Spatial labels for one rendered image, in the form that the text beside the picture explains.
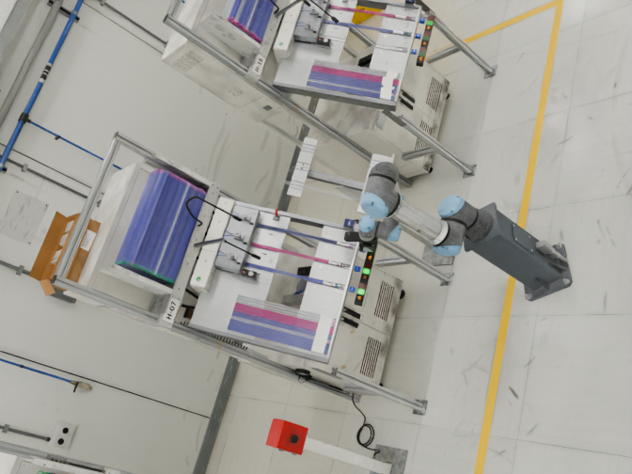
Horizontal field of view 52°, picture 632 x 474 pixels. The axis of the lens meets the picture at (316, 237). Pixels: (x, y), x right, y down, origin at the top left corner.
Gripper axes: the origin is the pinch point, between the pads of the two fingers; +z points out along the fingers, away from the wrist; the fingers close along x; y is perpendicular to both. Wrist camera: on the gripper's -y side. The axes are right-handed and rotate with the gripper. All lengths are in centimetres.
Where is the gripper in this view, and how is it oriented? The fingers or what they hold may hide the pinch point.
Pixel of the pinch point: (362, 247)
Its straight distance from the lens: 329.4
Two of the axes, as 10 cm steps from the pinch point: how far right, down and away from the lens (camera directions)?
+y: 9.6, 2.2, -1.6
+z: 0.7, 3.7, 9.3
